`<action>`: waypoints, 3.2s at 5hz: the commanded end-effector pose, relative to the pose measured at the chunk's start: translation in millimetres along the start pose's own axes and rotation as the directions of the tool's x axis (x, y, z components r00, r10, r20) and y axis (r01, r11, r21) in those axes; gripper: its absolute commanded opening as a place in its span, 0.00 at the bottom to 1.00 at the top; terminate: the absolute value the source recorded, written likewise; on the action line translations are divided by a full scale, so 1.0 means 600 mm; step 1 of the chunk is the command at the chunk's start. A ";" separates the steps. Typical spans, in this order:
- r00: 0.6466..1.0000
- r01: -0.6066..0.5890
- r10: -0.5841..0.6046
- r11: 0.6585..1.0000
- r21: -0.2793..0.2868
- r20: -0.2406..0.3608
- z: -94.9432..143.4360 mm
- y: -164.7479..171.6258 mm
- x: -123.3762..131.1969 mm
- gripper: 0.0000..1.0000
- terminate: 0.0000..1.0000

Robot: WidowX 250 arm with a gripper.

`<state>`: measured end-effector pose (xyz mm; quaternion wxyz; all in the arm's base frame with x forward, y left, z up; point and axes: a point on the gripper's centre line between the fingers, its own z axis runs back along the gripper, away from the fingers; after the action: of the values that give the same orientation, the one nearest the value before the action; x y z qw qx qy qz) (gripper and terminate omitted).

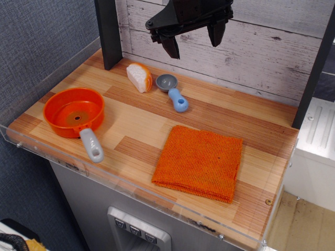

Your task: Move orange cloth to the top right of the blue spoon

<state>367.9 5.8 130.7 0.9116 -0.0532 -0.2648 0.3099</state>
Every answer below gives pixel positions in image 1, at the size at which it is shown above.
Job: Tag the orange cloth napkin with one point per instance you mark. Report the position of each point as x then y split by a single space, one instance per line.
199 162

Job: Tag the dark right frame post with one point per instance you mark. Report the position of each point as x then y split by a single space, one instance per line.
317 68

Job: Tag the dark left frame post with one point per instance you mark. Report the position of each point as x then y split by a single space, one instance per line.
107 21

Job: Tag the orange toy pan grey handle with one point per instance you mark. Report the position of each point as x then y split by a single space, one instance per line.
77 113

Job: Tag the white ribbed side platform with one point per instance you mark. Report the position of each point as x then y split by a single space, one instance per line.
316 135

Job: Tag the clear acrylic table guard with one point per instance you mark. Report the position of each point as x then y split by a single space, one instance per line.
231 90

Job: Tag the grey and blue toy spoon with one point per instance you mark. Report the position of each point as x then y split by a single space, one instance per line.
168 83

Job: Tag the white and orange toy sushi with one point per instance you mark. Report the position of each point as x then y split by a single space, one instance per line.
140 76

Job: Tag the grey toy fridge cabinet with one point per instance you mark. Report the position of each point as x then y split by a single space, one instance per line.
89 201

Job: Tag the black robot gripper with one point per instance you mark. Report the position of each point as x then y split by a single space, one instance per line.
178 17

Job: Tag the dark frame post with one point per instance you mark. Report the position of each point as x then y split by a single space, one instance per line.
317 68
107 21

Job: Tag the silver dispenser button panel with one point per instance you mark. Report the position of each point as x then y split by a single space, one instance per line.
131 233

